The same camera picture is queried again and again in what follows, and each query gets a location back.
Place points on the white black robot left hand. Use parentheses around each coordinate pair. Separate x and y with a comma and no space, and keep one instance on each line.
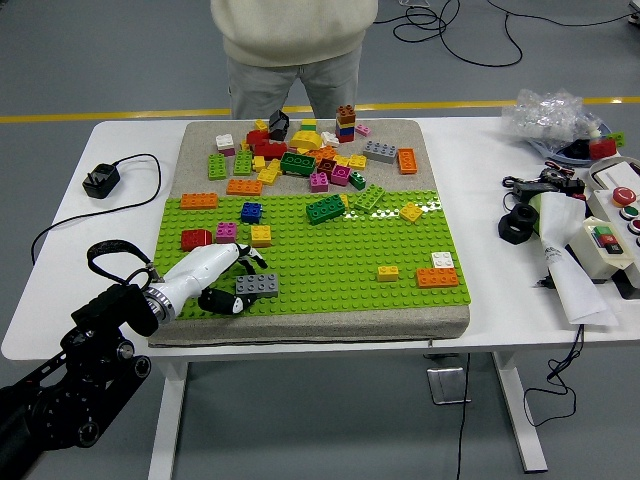
(200,265)

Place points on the red rounded brick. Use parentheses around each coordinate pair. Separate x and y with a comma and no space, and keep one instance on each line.
(195,239)

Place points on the pink square brick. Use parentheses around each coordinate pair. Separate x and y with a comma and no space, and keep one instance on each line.
(226,233)
(319,183)
(229,152)

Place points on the grey long brick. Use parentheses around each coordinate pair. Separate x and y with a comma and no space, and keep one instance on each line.
(261,286)
(380,152)

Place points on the blue square brick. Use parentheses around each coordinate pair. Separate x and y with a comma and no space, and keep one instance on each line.
(251,213)
(345,131)

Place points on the orange long brick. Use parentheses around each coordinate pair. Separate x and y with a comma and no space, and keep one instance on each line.
(199,201)
(244,187)
(437,278)
(407,161)

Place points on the yellow square brick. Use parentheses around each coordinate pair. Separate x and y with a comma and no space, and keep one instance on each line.
(261,236)
(411,212)
(357,162)

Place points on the light green long brick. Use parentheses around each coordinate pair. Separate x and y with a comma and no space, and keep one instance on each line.
(216,167)
(243,163)
(370,199)

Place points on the yellow long brick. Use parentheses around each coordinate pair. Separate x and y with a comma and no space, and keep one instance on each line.
(269,175)

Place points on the yellow small brick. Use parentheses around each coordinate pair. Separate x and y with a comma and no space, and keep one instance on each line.
(261,125)
(341,160)
(259,164)
(244,145)
(345,201)
(388,274)

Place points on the green studded baseplate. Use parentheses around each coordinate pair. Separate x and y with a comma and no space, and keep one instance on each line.
(325,260)

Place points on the white square brick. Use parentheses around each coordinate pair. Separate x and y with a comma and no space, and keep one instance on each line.
(225,142)
(443,260)

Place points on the red long brick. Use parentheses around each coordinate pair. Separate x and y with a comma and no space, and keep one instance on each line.
(270,150)
(602,149)

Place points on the dark green long brick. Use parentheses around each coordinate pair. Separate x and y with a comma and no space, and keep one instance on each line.
(325,210)
(298,165)

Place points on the dark brown brick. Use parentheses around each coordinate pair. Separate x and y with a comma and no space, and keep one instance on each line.
(326,166)

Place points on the black brick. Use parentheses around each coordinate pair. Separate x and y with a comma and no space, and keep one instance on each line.
(279,125)

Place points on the yellow curved brick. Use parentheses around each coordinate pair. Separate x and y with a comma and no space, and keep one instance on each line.
(305,140)

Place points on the magenta square brick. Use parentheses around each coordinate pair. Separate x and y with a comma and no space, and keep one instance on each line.
(340,176)

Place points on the green and yellow brick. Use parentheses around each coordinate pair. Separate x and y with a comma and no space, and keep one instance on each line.
(309,125)

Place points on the dark green small brick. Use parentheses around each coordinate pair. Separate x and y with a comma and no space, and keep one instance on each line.
(357,181)

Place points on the white small brick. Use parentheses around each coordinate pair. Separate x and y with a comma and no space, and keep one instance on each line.
(330,139)

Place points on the red square brick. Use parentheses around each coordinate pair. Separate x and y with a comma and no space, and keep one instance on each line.
(345,138)

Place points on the pink small brick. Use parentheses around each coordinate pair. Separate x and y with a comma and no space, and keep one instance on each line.
(363,130)

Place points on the brown square brick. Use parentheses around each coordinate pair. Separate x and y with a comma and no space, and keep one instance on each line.
(346,111)

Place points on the light green small brick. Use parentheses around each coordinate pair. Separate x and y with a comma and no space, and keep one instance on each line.
(618,138)

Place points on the grey-brown cushion mat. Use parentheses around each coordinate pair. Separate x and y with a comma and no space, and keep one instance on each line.
(300,329)

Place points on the yellow floor tape line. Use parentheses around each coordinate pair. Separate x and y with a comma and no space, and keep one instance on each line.
(150,114)

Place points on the white table leg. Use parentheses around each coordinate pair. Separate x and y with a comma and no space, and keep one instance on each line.
(167,425)
(517,415)

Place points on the person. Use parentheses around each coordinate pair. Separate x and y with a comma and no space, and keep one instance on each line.
(295,30)

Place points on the metal floor plate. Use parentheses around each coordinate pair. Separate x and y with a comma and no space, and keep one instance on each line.
(445,385)

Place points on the large black hex nut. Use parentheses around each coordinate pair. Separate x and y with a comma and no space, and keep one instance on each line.
(506,231)

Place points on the light green plastic part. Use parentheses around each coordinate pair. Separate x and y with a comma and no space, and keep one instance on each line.
(535,207)

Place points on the small black plug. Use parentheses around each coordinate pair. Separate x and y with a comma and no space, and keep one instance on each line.
(545,284)

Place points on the white paper bag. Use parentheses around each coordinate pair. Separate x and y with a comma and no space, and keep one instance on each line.
(570,280)

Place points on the light blue bowl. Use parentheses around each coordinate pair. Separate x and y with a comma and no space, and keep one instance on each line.
(555,151)

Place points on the clear plastic bag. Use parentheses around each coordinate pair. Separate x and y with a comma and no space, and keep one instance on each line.
(545,115)

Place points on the black servo motor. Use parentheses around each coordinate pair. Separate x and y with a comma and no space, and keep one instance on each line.
(572,186)

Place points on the black plastic part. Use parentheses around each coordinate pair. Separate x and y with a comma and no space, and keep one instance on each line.
(579,149)

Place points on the white control box with buttons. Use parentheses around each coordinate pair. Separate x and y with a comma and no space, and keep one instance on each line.
(607,207)

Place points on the white plastic connector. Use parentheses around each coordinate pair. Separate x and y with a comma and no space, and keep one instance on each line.
(593,131)

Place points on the grey white equipment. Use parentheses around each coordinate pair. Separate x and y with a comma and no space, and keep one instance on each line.
(636,20)

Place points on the small white switch box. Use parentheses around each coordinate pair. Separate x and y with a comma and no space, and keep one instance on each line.
(587,250)

